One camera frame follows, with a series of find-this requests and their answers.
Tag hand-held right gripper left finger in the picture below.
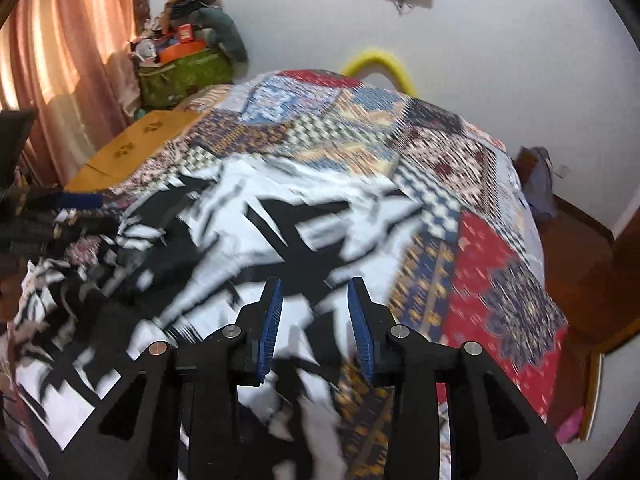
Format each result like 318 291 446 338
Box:
47 276 284 480

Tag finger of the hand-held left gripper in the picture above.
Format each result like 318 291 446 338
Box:
30 212 122 244
20 190 104 211

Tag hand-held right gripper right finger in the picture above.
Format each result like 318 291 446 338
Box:
347 276 579 480

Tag black and white shirt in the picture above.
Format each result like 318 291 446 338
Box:
10 157 426 480

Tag cardboard box with paw prints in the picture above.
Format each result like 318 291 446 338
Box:
64 109 207 194

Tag patchwork printed blanket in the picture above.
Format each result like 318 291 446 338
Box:
12 67 571 480

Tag pink curtain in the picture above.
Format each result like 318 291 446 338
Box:
0 0 151 188

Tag green basket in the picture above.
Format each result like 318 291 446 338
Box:
137 50 235 111

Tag orange box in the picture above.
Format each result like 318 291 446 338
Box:
161 42 207 63

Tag pink item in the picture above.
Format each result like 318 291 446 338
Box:
554 406 587 444

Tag grey backpack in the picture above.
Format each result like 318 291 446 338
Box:
519 145 558 222

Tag yellow hoop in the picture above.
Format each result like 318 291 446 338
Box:
339 46 417 97

